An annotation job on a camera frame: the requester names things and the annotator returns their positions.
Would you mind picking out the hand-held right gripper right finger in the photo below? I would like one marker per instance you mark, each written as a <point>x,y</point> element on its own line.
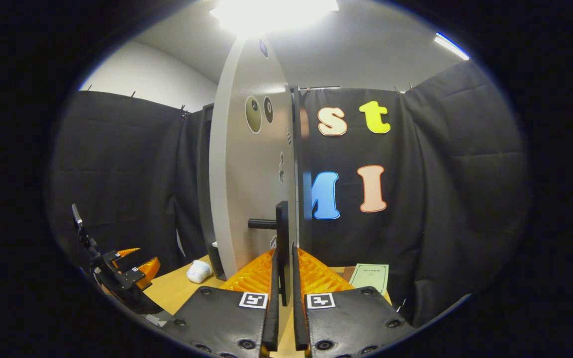
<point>298,308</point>

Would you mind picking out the white crumpled cloth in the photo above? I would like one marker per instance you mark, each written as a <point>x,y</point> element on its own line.
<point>198,271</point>

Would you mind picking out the green book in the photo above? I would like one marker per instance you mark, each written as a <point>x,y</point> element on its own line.
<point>370,277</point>

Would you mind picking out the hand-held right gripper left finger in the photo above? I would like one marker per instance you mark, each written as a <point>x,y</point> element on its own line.
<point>272,308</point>

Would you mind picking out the brown book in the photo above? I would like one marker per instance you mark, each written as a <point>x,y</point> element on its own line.
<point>347,273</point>

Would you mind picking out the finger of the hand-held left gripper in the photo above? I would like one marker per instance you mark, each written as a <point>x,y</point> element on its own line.
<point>135,277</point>
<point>112,256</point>

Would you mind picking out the beige cabinet door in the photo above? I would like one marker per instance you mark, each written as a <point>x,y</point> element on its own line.
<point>246,189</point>

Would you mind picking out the large ceiling light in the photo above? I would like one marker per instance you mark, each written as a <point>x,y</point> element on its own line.
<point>271,15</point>

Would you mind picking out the small ceiling light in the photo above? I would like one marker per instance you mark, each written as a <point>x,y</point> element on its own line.
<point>450,45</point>

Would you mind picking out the black backdrop cloth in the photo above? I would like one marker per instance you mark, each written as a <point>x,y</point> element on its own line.
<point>440,199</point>

